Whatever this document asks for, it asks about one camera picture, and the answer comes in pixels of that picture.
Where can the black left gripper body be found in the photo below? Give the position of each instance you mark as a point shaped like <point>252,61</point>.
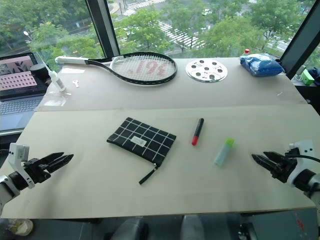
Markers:
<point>35,171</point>

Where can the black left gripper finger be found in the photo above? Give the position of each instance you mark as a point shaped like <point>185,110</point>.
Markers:
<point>61,160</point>
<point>52,157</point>

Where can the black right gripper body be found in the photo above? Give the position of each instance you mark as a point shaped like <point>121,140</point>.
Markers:
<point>285,168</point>

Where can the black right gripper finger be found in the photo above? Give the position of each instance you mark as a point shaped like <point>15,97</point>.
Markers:
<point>262,162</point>
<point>273,156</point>

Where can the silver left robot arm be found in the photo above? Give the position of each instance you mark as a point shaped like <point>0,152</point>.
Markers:
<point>5,192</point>

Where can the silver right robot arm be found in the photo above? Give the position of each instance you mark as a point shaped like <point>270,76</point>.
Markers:
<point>314,183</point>

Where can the laptop computer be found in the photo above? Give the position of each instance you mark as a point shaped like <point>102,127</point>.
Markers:
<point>15,105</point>

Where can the black grid-pattern pouch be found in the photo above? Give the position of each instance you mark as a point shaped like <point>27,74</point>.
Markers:
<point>140,140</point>

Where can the pale blue green-capped glue stick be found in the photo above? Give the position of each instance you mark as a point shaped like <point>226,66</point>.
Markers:
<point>222,153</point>

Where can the black marker with red cap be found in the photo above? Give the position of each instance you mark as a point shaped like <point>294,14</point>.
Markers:
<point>197,132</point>

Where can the white sealant tube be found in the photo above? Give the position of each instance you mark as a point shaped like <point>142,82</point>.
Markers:
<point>57,81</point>

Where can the small white key-shaped piece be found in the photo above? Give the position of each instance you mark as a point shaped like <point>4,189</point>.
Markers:
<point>76,83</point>

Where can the black cylindrical speaker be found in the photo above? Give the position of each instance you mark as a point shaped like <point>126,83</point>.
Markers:
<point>38,72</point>

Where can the green and white device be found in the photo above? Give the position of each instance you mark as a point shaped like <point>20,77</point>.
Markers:
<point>307,76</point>

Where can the dark blue cloth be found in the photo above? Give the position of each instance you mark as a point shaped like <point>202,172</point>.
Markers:
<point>315,75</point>

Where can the blue plastic bag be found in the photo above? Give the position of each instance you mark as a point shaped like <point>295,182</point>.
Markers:
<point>260,65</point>

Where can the dark rounded shape under table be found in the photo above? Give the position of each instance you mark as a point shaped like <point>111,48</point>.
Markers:
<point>192,227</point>
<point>132,228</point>

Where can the black and white tennis racket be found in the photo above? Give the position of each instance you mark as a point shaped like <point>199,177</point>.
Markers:
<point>72,60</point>

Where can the round perforated metal disc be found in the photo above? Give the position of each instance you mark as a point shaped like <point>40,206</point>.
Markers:
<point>212,70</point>

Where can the red-capped bottle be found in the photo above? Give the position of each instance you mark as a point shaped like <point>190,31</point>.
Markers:
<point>247,51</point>

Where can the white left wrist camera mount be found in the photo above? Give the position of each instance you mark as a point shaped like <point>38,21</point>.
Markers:
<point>19,151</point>

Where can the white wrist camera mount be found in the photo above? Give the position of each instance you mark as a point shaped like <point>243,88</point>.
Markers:
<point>303,148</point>
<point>19,151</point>

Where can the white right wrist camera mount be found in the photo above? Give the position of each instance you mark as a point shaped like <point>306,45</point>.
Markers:
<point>303,148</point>

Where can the dark window frame post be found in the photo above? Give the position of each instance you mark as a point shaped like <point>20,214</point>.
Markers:
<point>298,45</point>
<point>103,27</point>

